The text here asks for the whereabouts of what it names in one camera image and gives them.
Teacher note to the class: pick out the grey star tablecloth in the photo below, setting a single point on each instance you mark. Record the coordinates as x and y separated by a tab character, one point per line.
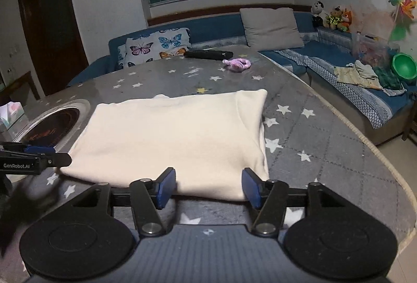
309	152

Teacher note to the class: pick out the green plastic bowl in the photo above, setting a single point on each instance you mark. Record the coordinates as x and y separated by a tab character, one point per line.
405	67

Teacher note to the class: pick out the yellow plush toy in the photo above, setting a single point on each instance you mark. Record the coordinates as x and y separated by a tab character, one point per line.
334	18

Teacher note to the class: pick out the beige cushion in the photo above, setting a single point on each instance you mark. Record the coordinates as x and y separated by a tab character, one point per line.
272	27

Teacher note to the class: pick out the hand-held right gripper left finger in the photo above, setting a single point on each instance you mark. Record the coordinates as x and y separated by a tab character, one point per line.
164	188

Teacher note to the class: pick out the blue sofa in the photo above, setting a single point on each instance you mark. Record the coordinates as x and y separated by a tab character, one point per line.
215	26

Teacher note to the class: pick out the narrow butterfly print cushion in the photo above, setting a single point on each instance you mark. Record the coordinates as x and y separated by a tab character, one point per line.
121	56

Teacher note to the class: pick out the large butterfly print cushion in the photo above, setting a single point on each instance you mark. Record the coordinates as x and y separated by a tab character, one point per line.
156	45

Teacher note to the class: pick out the dark wooden door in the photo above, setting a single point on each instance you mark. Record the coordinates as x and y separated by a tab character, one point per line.
52	26

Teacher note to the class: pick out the dark green garment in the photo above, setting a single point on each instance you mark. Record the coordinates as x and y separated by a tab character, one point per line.
389	78

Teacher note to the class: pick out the panda plush toy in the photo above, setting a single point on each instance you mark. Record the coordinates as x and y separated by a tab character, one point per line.
318	14

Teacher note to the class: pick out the tissue box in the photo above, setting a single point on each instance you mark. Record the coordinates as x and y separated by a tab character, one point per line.
11	115

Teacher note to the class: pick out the clear plastic storage box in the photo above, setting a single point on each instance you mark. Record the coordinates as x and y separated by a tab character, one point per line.
371	50

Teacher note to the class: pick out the cream sweater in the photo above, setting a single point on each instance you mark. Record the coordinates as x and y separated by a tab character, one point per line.
169	133

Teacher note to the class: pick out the round built-in induction cooker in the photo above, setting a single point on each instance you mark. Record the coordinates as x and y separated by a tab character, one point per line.
52	126

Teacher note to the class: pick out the wooden side table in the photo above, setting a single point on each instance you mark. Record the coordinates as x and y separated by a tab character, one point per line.
24	86

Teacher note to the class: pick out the orange fox plush toy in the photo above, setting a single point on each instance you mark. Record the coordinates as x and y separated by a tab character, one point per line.
346	21

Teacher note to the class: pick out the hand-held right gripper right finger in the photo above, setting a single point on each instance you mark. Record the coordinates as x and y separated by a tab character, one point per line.
251	188

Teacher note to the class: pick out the black remote control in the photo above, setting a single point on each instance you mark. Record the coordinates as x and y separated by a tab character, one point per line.
208	54

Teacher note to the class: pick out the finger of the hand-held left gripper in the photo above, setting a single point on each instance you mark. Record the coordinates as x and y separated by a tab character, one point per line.
39	149
55	160

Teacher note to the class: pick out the colourful pinwheel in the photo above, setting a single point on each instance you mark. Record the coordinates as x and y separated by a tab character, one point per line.
404	9

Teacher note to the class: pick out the grey green garment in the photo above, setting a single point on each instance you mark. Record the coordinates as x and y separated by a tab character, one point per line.
366	70

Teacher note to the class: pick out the pale yellow garment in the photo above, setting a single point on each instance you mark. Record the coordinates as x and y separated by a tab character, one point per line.
352	78

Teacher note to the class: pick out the purple crumpled cloth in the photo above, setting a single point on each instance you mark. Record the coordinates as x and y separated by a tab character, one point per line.
237	64

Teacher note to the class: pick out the light blue garment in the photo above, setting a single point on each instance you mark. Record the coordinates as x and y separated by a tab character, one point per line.
395	92

